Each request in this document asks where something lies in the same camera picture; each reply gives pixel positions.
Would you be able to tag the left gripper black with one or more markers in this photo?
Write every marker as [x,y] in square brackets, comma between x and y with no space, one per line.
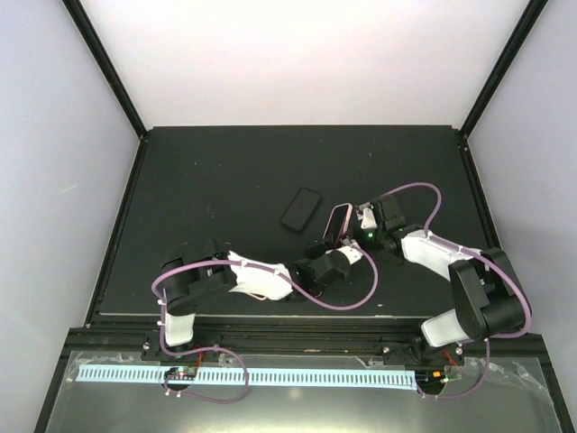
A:
[311,249]

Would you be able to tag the phone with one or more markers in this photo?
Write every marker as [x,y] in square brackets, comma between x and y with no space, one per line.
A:
[337,225]
[300,210]
[257,297]

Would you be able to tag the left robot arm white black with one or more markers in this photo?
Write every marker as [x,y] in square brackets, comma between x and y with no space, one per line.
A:
[183,288]

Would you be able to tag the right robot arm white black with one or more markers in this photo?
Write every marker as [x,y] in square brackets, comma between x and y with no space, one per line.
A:
[488,300]

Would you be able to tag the phone in pink case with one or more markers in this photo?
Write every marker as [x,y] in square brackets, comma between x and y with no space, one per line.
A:
[257,297]

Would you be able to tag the right small circuit board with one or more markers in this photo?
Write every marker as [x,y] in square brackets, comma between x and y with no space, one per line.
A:
[431,376]

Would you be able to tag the small circuit board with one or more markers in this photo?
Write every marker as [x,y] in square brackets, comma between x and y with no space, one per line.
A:
[431,376]
[180,373]

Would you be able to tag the left small circuit board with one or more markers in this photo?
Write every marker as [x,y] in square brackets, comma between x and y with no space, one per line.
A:
[180,373]

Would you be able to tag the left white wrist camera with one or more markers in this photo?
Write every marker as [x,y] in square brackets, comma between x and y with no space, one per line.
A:
[352,253]

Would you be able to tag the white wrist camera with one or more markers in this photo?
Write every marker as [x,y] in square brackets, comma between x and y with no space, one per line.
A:
[366,217]
[352,253]

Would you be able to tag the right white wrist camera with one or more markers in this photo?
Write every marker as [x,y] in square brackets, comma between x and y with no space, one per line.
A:
[366,217]

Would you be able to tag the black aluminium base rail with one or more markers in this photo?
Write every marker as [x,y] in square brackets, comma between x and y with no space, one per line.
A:
[394,341]

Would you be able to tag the light blue slotted cable duct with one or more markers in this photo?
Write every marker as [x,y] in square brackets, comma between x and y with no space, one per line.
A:
[268,377]

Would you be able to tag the right black frame post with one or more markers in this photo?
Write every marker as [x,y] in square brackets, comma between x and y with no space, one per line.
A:
[511,49]

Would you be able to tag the black frame post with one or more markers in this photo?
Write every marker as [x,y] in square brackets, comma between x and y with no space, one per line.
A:
[511,49]
[87,31]

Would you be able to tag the left black frame post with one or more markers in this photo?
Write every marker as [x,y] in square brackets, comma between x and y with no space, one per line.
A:
[87,31]

